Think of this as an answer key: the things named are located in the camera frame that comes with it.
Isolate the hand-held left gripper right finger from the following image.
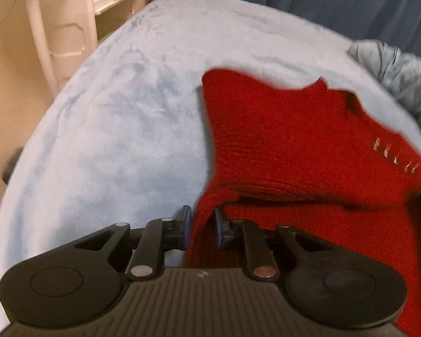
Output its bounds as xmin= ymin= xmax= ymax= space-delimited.
xmin=214 ymin=206 xmax=337 ymax=281

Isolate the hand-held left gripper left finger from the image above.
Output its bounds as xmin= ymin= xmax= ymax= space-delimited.
xmin=70 ymin=205 xmax=193 ymax=280

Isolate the red knit garment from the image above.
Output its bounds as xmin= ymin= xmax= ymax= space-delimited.
xmin=182 ymin=67 xmax=421 ymax=337

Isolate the light blue fleece blanket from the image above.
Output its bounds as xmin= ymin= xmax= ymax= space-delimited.
xmin=0 ymin=0 xmax=421 ymax=337

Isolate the grey-blue crumpled garment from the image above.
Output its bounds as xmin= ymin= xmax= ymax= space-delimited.
xmin=347 ymin=39 xmax=421 ymax=130

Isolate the white shelf unit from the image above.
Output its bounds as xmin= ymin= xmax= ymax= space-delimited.
xmin=91 ymin=0 xmax=148 ymax=43

